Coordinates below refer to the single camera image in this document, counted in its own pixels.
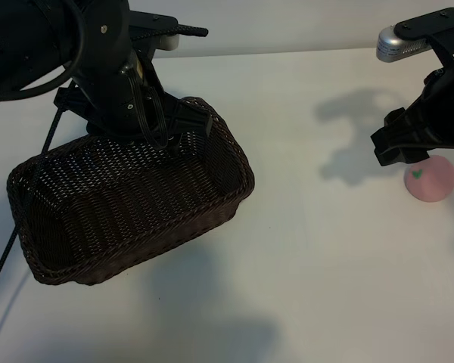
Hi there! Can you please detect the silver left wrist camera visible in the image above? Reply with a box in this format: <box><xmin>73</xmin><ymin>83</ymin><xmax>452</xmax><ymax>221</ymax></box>
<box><xmin>151</xmin><ymin>33</ymin><xmax>181</xmax><ymax>52</ymax></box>

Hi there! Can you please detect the black round cable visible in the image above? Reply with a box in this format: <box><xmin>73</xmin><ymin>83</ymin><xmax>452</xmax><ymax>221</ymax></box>
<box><xmin>0</xmin><ymin>0</ymin><xmax>88</xmax><ymax>103</ymax></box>

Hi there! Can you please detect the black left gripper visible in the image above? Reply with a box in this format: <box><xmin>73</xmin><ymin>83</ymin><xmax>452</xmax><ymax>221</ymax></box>
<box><xmin>54</xmin><ymin>0</ymin><xmax>213</xmax><ymax>158</ymax></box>

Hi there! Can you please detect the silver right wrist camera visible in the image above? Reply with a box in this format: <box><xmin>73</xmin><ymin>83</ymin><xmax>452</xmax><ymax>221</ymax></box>
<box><xmin>376</xmin><ymin>26</ymin><xmax>436</xmax><ymax>61</ymax></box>

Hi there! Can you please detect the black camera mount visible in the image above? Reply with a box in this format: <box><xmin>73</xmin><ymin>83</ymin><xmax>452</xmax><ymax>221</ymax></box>
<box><xmin>395</xmin><ymin>7</ymin><xmax>454</xmax><ymax>73</ymax></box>
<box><xmin>128</xmin><ymin>10</ymin><xmax>179</xmax><ymax>39</ymax></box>

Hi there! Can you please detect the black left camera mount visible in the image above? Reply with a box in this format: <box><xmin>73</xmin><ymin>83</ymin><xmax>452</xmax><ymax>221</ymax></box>
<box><xmin>128</xmin><ymin>10</ymin><xmax>179</xmax><ymax>39</ymax></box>

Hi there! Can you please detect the black flat ribbon cable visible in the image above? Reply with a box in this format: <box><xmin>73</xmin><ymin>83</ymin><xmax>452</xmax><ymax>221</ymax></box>
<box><xmin>120</xmin><ymin>62</ymin><xmax>168</xmax><ymax>149</ymax></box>

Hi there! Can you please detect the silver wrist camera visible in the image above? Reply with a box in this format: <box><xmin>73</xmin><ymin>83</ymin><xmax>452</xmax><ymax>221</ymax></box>
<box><xmin>376</xmin><ymin>26</ymin><xmax>436</xmax><ymax>61</ymax></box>
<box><xmin>151</xmin><ymin>33</ymin><xmax>181</xmax><ymax>52</ymax></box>

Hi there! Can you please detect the black braided camera cable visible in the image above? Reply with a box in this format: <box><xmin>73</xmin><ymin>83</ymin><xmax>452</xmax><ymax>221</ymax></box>
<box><xmin>0</xmin><ymin>24</ymin><xmax>210</xmax><ymax>309</ymax></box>

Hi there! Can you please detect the pink peach with green leaf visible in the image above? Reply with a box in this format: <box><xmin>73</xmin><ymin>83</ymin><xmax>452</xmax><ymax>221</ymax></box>
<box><xmin>403</xmin><ymin>155</ymin><xmax>454</xmax><ymax>203</ymax></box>

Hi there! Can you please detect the dark brown wicker basket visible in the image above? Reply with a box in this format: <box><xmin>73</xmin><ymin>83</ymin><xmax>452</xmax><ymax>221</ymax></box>
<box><xmin>6</xmin><ymin>96</ymin><xmax>256</xmax><ymax>287</ymax></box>

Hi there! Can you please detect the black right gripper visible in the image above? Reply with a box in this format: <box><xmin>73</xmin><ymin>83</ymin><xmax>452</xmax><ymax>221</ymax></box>
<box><xmin>370</xmin><ymin>54</ymin><xmax>454</xmax><ymax>168</ymax></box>

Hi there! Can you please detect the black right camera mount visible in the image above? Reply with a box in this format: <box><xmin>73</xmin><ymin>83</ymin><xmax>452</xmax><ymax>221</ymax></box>
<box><xmin>395</xmin><ymin>7</ymin><xmax>454</xmax><ymax>73</ymax></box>

